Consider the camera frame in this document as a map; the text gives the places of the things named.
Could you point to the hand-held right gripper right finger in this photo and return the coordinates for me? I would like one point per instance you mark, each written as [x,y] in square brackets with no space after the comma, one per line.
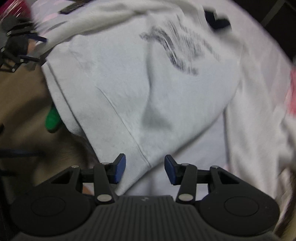
[170,169]

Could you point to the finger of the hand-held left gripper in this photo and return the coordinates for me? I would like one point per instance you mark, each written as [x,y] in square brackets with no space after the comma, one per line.
[27,58]
[37,38]

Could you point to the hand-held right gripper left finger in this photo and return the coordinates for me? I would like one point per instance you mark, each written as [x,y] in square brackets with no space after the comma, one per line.
[120,168]

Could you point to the grey printed sweatshirt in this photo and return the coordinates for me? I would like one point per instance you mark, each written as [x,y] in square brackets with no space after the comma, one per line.
[138,92]

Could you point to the green slipper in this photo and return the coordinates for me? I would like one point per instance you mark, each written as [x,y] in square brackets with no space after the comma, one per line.
[53,120]

